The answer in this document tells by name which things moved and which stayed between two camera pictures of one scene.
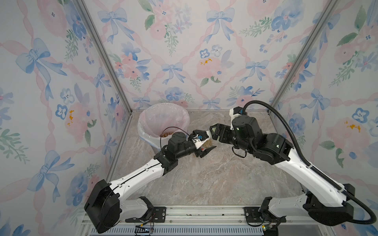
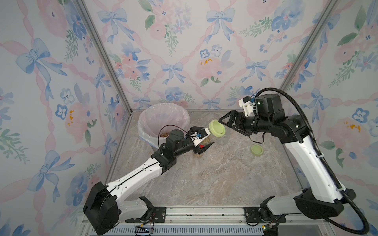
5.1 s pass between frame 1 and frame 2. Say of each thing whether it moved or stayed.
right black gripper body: moved
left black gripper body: stayed
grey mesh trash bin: stayed
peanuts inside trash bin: stayed
